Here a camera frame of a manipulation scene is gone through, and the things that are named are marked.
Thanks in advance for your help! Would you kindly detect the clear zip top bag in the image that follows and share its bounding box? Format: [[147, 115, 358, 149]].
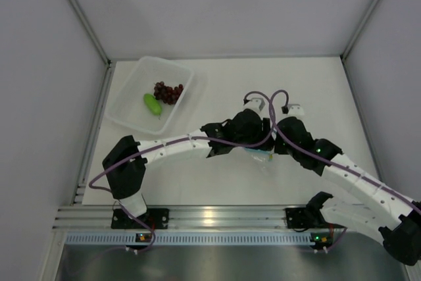
[[245, 148, 277, 178]]

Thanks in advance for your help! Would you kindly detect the fake purple grape bunch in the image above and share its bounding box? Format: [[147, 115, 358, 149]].
[[153, 82, 184, 105]]

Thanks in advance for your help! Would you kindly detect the fake green vegetable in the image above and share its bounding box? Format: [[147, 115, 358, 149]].
[[143, 93, 162, 116]]

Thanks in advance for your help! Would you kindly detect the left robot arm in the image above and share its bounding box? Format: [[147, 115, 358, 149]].
[[102, 109, 275, 228]]

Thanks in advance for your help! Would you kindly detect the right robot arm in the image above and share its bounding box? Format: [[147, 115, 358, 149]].
[[274, 116, 420, 266]]

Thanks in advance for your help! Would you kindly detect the white perforated plastic basket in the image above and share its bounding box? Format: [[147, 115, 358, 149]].
[[105, 57, 199, 136]]

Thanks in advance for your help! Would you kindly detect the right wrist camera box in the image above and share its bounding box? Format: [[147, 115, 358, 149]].
[[282, 103, 305, 117]]

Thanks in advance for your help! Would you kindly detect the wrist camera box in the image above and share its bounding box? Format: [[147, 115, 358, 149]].
[[282, 103, 305, 117], [243, 97, 266, 114]]

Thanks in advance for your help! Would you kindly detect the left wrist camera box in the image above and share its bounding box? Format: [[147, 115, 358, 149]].
[[243, 97, 266, 114]]

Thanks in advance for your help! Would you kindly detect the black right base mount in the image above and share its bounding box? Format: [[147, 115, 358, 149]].
[[285, 207, 322, 230]]

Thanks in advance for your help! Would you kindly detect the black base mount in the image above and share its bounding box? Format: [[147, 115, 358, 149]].
[[111, 208, 170, 230], [285, 207, 322, 230]]

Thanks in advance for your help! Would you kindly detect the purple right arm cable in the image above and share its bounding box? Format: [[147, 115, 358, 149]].
[[268, 89, 421, 252]]

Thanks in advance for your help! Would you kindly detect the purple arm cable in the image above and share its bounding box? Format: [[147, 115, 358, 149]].
[[268, 89, 421, 252], [89, 90, 277, 252]]

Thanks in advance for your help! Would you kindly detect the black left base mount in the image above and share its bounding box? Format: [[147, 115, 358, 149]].
[[111, 208, 170, 230]]

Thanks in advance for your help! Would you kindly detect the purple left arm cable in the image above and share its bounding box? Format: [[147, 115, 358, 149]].
[[89, 90, 277, 252]]

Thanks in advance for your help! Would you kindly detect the aluminium mounting rail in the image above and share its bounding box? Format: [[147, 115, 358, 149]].
[[53, 205, 293, 231]]

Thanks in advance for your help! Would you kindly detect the slotted grey cable duct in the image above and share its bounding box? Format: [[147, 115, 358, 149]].
[[65, 232, 319, 246]]

